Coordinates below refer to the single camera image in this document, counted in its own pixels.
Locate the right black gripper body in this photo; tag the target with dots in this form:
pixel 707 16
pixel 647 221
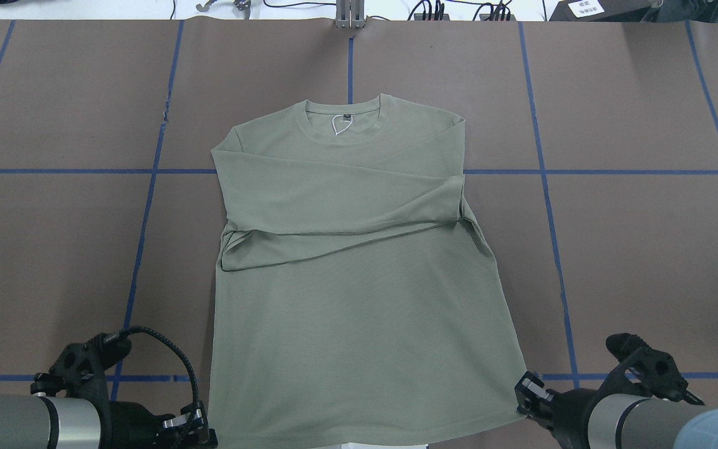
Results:
pixel 569 410

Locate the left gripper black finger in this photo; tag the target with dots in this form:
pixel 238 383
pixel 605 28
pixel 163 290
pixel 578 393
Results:
pixel 190 429

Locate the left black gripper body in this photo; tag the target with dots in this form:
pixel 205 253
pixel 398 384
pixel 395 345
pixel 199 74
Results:
pixel 136 425

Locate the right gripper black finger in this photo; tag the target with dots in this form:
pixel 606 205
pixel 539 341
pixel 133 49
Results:
pixel 534 400

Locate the olive green long-sleeve shirt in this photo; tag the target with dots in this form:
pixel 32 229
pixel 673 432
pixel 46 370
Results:
pixel 357 300

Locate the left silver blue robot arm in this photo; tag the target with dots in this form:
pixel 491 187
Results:
pixel 29 421

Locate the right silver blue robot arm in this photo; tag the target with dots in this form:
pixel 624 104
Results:
pixel 619 414

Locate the black power strip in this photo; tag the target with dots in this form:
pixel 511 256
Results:
pixel 471 11

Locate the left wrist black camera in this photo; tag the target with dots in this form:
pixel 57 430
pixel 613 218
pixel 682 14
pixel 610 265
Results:
pixel 80 370

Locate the wrist black camera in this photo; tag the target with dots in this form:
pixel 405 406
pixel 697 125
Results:
pixel 80 370
pixel 644 371

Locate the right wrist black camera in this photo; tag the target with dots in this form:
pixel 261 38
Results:
pixel 644 371

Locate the aluminium frame post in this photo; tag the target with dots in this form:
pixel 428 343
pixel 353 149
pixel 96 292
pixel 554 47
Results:
pixel 350 14

